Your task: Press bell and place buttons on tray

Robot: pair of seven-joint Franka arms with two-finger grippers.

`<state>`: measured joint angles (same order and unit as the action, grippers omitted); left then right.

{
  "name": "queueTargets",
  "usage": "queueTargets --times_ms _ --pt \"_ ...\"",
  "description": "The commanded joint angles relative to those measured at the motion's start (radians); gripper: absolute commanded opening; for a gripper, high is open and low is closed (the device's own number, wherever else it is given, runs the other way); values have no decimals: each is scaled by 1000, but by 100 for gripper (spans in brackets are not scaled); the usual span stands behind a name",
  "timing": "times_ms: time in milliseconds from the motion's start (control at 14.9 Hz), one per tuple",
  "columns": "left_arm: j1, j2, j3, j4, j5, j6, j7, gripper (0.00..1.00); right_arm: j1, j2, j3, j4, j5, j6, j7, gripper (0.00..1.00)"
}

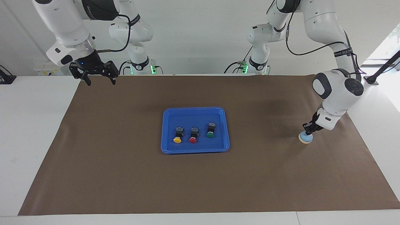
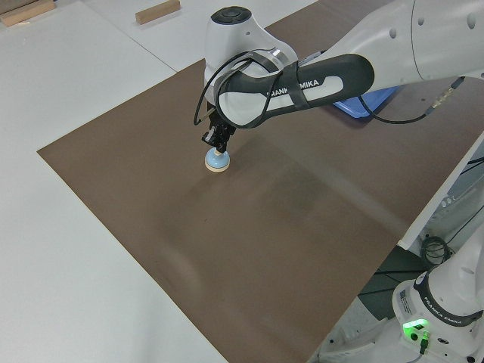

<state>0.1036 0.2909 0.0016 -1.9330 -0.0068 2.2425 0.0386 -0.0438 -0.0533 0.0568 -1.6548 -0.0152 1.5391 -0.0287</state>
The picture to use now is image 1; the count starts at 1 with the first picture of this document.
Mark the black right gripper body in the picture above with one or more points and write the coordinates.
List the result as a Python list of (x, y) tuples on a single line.
[(93, 65)]

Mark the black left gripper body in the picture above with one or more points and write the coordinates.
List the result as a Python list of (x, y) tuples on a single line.
[(314, 126)]

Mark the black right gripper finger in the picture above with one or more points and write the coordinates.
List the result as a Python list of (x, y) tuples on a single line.
[(87, 78), (113, 79)]

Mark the light blue call bell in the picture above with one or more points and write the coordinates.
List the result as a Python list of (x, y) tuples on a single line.
[(304, 139)]

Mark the yellow push button switch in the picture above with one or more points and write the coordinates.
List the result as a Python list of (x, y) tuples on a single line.
[(178, 136)]

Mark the green push button switch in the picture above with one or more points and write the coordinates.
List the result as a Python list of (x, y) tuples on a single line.
[(211, 131)]

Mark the red push button switch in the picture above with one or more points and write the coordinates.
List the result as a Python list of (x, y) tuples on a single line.
[(193, 136)]

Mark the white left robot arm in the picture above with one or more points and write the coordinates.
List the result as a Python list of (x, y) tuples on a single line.
[(337, 90)]

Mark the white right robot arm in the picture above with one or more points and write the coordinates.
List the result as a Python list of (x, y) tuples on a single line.
[(65, 28)]

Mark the blue plastic tray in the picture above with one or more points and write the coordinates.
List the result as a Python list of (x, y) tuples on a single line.
[(200, 147)]

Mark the white power socket box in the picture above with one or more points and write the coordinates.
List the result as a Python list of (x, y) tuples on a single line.
[(47, 71)]

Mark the brown table mat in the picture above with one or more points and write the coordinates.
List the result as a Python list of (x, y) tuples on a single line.
[(200, 181)]

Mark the black clamp mount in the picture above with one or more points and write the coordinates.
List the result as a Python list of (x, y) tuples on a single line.
[(6, 78)]

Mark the black camera stand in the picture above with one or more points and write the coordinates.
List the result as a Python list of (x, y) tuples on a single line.
[(382, 68)]

